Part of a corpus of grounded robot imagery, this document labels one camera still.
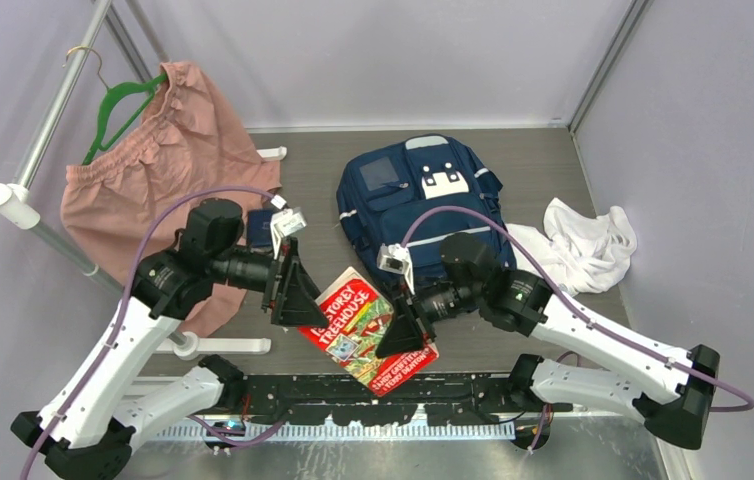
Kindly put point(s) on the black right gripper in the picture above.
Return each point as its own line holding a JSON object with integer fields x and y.
{"x": 404, "y": 333}

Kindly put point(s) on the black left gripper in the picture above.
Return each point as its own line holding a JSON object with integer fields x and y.
{"x": 290, "y": 291}

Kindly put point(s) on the red cover book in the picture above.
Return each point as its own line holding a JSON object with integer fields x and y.
{"x": 359, "y": 317}

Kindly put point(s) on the small navy blue booklet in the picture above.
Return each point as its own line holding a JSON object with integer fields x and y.
{"x": 258, "y": 230}

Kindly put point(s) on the navy blue student backpack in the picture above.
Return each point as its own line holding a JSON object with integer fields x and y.
{"x": 381, "y": 193}

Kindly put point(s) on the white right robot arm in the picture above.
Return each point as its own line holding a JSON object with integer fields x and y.
{"x": 668, "y": 389}

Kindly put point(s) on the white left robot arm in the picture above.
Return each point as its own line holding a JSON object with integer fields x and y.
{"x": 88, "y": 430}

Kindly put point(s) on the white cloth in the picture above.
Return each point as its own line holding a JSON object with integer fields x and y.
{"x": 581, "y": 254}

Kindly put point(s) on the pink cloth garment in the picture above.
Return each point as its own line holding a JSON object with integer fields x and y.
{"x": 190, "y": 139}

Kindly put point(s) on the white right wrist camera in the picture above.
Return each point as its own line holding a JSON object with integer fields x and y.
{"x": 396, "y": 259}

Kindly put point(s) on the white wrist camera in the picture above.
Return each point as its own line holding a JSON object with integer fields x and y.
{"x": 285, "y": 222}
{"x": 396, "y": 259}

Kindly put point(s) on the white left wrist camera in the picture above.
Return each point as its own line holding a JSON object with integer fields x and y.
{"x": 285, "y": 222}

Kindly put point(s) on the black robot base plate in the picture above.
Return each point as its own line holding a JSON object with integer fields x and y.
{"x": 447, "y": 399}

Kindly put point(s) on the white slotted cable duct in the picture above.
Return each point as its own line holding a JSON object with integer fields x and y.
{"x": 416, "y": 430}

